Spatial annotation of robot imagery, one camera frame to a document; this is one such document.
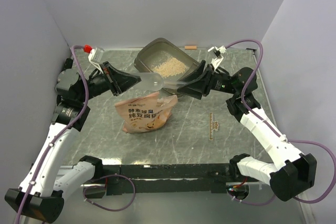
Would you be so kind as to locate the black cylinder with grey cap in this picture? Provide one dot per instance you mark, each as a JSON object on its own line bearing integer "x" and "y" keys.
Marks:
{"x": 64, "y": 69}

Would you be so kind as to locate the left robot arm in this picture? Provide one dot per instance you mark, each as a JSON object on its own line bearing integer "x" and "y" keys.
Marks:
{"x": 41, "y": 195}

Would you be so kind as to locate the clean litter granules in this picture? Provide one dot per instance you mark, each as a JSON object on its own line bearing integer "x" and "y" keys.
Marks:
{"x": 170, "y": 68}

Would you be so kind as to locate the pink cat litter bag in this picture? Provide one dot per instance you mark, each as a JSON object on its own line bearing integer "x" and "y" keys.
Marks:
{"x": 144, "y": 114}

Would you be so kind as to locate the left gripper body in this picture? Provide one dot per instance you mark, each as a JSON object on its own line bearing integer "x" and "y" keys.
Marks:
{"x": 98, "y": 84}

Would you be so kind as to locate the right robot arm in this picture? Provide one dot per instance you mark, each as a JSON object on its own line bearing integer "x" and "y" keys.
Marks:
{"x": 291, "y": 172}

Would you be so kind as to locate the clear plastic scoop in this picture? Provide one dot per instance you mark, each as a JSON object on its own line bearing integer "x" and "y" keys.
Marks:
{"x": 151, "y": 81}

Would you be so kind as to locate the small orange block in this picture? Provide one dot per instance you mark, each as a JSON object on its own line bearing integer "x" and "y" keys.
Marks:
{"x": 190, "y": 47}

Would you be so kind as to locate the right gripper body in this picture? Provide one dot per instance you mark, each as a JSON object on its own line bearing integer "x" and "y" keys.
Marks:
{"x": 217, "y": 81}

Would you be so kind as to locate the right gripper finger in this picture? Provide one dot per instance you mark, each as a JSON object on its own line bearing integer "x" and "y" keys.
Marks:
{"x": 196, "y": 88}
{"x": 195, "y": 71}

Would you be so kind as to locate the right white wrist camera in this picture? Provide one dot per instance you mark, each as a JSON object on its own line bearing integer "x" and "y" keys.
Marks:
{"x": 219, "y": 55}

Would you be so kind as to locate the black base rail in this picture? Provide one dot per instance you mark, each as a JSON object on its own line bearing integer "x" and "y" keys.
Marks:
{"x": 166, "y": 178}

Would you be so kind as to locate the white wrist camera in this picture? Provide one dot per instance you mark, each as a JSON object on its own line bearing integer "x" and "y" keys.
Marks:
{"x": 219, "y": 55}
{"x": 95, "y": 56}

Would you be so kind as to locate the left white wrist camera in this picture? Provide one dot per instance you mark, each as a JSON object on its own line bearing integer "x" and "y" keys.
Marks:
{"x": 95, "y": 56}

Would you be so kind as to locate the grey plastic litter box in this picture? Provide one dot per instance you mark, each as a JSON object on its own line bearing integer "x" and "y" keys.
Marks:
{"x": 159, "y": 51}

